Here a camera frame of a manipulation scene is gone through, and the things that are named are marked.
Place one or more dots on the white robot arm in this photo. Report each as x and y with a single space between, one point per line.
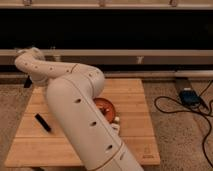
70 92

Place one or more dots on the black eraser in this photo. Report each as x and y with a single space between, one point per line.
43 122

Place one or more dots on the orange bowl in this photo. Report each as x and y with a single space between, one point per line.
106 108

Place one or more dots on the white bottle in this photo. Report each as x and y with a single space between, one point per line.
116 124

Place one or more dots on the blue power adapter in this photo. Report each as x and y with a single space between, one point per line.
189 97

